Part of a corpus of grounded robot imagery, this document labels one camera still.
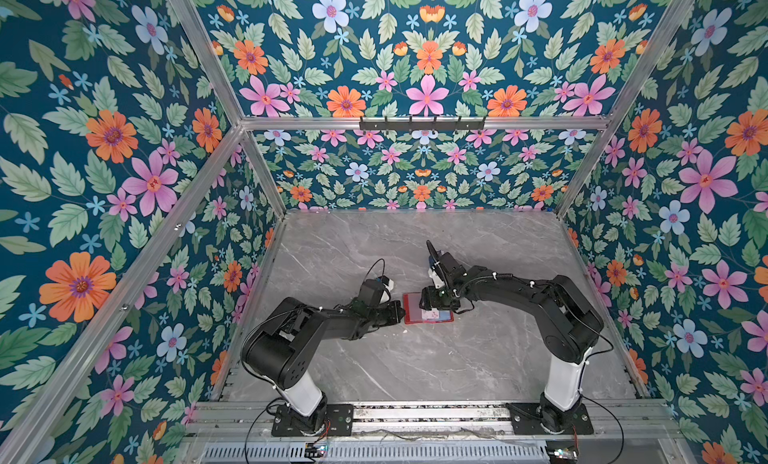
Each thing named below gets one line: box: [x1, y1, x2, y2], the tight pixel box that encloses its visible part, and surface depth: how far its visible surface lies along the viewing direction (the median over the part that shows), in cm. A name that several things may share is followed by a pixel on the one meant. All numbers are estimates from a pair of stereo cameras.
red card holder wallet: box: [402, 292, 455, 325], surface depth 92 cm
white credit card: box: [421, 308, 440, 320], surface depth 92 cm
